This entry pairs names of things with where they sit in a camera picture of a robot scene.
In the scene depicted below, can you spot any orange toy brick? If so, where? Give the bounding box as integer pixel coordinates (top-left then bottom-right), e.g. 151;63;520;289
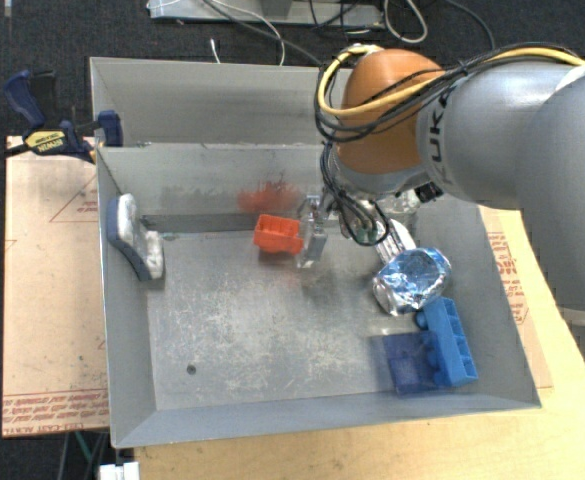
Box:
252;213;305;256

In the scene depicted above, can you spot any blue toy brick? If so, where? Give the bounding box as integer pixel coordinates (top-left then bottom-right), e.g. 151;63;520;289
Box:
413;297;480;389

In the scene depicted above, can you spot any black cylinder on white bracket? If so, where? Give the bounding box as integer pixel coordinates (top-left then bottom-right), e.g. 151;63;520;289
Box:
413;180;445;204

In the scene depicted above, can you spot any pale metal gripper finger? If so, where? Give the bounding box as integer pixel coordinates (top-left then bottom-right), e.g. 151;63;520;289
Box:
295;223;330;270
299;194;323;225

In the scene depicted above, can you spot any brown cardboard board red print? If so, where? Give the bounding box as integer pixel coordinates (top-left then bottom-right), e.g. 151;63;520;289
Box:
1;135;556;440

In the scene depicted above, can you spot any crushed blue silver can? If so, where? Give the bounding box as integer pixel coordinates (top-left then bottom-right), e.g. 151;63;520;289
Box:
371;247;454;318

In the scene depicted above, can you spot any grey metal bin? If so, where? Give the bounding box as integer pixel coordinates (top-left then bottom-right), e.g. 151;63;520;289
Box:
89;56;543;450

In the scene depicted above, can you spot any white and grey curved object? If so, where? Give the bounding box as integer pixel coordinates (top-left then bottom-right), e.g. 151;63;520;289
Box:
105;192;167;283

